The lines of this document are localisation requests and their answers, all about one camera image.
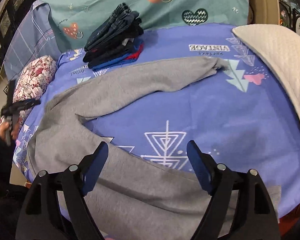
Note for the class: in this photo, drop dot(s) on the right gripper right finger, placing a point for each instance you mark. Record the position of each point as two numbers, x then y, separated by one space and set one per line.
254 216

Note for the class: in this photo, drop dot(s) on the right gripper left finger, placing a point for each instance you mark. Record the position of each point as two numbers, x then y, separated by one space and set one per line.
54 207

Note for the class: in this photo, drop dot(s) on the grey sweatpants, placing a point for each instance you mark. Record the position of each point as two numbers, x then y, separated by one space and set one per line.
134 198

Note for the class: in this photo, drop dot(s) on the person's left hand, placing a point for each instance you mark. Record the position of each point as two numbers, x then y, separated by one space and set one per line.
5 126

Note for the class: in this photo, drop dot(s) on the red floral pillow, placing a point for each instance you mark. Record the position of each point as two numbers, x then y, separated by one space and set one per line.
34 79

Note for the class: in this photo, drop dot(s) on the blue plaid pillow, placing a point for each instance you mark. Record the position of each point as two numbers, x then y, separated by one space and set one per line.
33 38

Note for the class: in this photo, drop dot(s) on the purple patterned bed sheet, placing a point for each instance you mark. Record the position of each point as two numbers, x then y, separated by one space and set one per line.
241 117

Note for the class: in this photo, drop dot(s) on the teal heart pattern blanket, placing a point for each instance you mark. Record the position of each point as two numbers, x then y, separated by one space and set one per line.
73 21

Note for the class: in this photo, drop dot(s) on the stack of dark folded clothes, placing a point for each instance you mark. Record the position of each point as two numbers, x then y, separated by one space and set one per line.
115 40

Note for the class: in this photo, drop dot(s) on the white quilted pillow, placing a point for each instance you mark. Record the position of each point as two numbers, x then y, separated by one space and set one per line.
279 48

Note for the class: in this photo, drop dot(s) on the beige wooden headboard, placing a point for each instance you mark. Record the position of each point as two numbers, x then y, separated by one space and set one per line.
264 12

